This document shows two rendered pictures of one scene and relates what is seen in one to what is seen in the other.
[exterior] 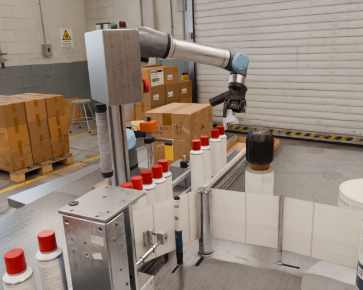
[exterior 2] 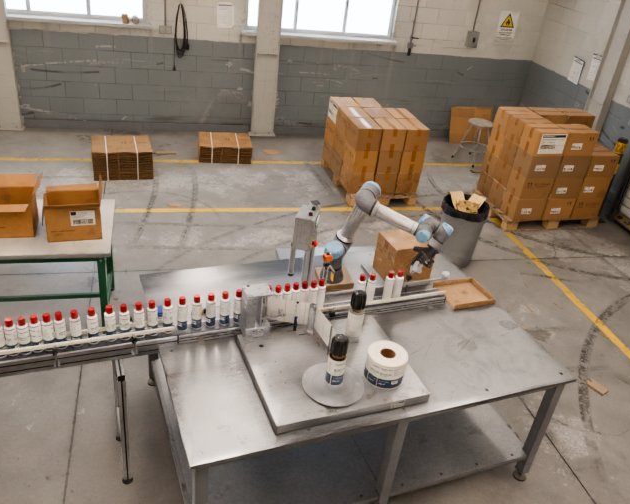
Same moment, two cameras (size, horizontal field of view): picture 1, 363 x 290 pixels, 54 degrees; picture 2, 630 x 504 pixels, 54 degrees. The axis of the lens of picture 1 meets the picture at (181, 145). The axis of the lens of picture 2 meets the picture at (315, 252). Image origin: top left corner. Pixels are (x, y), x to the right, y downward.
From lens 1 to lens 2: 2.57 m
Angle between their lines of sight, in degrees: 38
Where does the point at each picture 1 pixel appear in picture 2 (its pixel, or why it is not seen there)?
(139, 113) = (513, 178)
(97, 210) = (250, 292)
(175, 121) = (389, 249)
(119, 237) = (253, 305)
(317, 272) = not seen: hidden behind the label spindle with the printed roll
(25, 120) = (377, 148)
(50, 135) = (399, 169)
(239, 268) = (310, 346)
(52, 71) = (469, 68)
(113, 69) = (297, 234)
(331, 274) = not seen: hidden behind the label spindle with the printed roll
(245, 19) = not seen: outside the picture
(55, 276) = (237, 306)
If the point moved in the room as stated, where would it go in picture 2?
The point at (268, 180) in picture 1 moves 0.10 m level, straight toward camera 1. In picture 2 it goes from (354, 318) to (339, 323)
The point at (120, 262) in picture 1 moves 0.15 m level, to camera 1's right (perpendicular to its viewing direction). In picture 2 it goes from (251, 313) to (272, 327)
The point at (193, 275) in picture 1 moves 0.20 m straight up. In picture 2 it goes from (291, 337) to (295, 306)
